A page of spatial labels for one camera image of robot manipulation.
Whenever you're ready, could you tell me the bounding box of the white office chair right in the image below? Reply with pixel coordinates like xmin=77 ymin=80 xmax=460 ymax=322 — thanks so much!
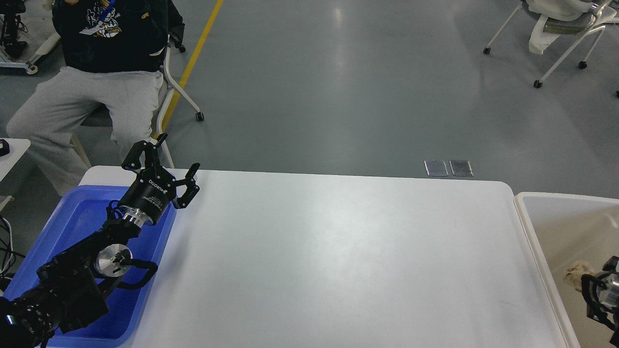
xmin=483 ymin=0 xmax=618 ymax=88

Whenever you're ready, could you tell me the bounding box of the metal floor plate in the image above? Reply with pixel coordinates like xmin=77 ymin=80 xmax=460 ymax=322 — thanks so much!
xmin=449 ymin=160 xmax=474 ymax=177
xmin=424 ymin=160 xmax=449 ymax=177

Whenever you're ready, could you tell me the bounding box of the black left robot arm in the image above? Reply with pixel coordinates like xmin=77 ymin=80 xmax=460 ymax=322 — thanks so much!
xmin=1 ymin=132 xmax=200 ymax=348

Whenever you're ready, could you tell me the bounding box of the black device on side table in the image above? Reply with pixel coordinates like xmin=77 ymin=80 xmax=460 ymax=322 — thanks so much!
xmin=0 ymin=139 xmax=11 ymax=157

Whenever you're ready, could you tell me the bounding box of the equipment stand top left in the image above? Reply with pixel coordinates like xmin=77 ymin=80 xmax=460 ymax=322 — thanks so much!
xmin=0 ymin=0 xmax=60 ymax=75

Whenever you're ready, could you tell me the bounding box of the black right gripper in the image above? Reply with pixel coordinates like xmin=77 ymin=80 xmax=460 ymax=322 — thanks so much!
xmin=582 ymin=272 xmax=619 ymax=310

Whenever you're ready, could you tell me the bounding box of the white side table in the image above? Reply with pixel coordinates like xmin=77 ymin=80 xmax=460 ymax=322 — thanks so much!
xmin=0 ymin=137 xmax=31 ymax=181

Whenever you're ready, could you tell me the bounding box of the seated person in black hoodie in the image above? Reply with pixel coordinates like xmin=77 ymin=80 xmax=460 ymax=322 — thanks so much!
xmin=6 ymin=0 xmax=183 ymax=196

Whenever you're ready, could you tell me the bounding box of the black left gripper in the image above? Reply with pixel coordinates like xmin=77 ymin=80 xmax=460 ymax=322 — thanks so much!
xmin=118 ymin=133 xmax=201 ymax=225

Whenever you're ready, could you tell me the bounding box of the metal floor plate left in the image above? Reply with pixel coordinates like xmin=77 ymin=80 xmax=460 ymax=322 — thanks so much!
xmin=424 ymin=160 xmax=449 ymax=177

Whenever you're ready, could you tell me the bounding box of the beige plastic bin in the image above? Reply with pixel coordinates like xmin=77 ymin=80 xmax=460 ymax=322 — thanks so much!
xmin=515 ymin=192 xmax=619 ymax=348

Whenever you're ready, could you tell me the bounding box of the black cables left edge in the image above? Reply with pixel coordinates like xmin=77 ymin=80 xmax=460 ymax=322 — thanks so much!
xmin=0 ymin=215 xmax=25 ymax=290

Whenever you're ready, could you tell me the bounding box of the beige paper ball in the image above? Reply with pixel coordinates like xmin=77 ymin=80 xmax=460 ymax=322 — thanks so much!
xmin=563 ymin=261 xmax=597 ymax=292

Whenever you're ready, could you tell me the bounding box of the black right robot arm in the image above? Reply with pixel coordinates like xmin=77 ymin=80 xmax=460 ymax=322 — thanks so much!
xmin=581 ymin=256 xmax=619 ymax=345

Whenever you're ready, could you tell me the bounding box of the metal floor plate right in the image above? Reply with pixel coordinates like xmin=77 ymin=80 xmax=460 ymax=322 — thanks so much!
xmin=449 ymin=160 xmax=474 ymax=177

